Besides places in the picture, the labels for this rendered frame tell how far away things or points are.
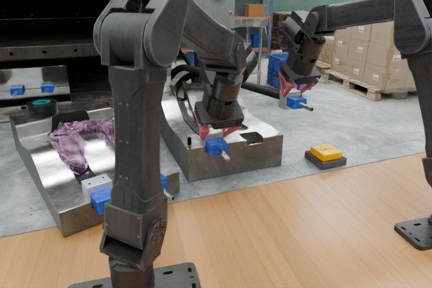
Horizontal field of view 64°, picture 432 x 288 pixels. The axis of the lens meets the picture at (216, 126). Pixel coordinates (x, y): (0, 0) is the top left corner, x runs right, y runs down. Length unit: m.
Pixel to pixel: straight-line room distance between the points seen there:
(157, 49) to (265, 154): 0.55
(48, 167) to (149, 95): 0.44
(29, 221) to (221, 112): 0.45
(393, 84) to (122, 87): 4.39
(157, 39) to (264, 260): 0.42
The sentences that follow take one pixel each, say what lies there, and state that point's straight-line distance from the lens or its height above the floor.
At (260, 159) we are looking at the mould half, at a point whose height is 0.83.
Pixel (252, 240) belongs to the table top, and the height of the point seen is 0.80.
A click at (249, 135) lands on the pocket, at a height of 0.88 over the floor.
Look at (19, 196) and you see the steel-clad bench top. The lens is 0.92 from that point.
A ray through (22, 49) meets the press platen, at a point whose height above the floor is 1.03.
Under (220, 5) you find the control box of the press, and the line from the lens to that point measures 1.70.
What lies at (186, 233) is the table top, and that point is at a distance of 0.70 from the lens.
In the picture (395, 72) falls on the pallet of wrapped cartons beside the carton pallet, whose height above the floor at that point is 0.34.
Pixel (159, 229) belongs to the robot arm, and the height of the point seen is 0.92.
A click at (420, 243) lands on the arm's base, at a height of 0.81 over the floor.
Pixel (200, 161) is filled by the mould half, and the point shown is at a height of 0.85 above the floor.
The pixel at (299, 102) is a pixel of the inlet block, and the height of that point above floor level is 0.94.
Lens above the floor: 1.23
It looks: 21 degrees down
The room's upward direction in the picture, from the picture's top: straight up
